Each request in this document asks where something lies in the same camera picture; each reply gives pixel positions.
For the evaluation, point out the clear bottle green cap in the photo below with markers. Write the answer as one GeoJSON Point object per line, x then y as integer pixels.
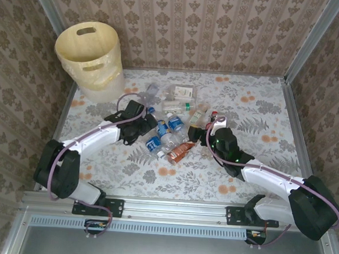
{"type": "Point", "coordinates": [174, 106]}

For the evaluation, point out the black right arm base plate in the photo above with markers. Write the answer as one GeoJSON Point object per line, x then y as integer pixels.
{"type": "Point", "coordinates": [234, 216]}

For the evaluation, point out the translucent cream plastic bin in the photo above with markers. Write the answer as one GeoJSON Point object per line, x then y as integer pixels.
{"type": "Point", "coordinates": [102, 90]}

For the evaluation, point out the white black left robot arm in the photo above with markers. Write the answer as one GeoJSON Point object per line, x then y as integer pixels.
{"type": "Point", "coordinates": [101, 138]}

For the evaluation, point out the aluminium mounting rail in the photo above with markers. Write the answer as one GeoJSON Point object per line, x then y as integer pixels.
{"type": "Point", "coordinates": [175, 210]}

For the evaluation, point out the aluminium table edge strip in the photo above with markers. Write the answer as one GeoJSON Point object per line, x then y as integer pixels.
{"type": "Point", "coordinates": [219, 73]}

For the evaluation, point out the clear bottle green-white label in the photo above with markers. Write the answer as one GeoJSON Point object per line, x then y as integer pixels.
{"type": "Point", "coordinates": [197, 115]}

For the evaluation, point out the grey metal shelf panel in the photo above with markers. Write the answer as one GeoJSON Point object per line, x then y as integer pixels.
{"type": "Point", "coordinates": [163, 251]}

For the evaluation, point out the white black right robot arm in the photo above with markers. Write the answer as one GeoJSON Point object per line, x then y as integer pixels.
{"type": "Point", "coordinates": [270, 180]}

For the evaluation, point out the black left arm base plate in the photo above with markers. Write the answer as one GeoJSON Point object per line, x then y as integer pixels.
{"type": "Point", "coordinates": [114, 207]}

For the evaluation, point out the red-brown bottle beige cap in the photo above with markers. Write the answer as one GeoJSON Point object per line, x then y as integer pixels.
{"type": "Point", "coordinates": [179, 154]}

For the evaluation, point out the clear bottle grey label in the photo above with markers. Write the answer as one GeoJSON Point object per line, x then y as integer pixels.
{"type": "Point", "coordinates": [153, 88]}

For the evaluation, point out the clear bottle red cap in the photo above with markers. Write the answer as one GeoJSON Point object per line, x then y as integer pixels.
{"type": "Point", "coordinates": [214, 113]}

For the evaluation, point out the white cap blue label bottle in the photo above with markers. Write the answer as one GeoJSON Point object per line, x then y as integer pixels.
{"type": "Point", "coordinates": [153, 143]}
{"type": "Point", "coordinates": [176, 123]}

